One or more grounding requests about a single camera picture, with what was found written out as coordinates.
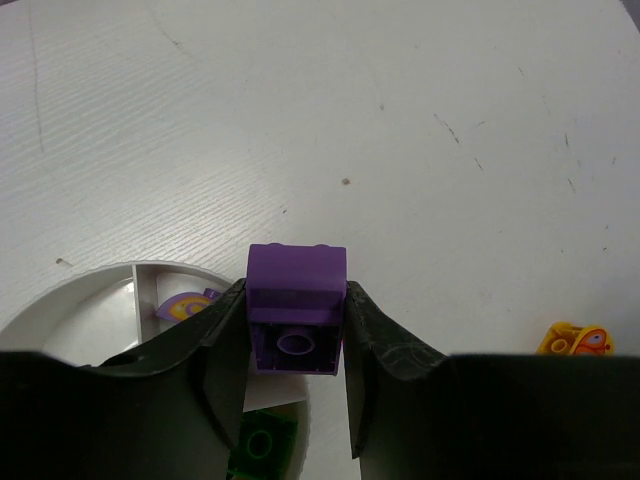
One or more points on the purple rectangular lego brick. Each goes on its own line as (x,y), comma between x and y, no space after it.
(184,305)

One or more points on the dark green curved lego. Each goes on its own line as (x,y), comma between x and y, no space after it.
(264,448)

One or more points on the yellow orange patterned lego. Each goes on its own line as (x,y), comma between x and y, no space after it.
(566,339)

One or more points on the white round divided container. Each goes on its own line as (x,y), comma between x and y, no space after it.
(99,314)

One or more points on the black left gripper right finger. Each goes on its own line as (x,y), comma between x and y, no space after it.
(415,413)

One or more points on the light purple lego brick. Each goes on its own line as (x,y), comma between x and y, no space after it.
(295,297)

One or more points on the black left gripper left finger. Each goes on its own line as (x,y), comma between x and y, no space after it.
(169,408)

